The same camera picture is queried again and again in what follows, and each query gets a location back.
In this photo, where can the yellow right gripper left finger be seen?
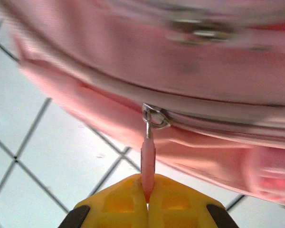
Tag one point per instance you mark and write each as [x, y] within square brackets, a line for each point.
[118, 204]

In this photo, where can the pink backpack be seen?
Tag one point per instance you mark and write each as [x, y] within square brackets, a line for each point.
[180, 83]

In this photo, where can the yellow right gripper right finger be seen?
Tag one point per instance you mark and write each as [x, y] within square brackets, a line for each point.
[180, 204]

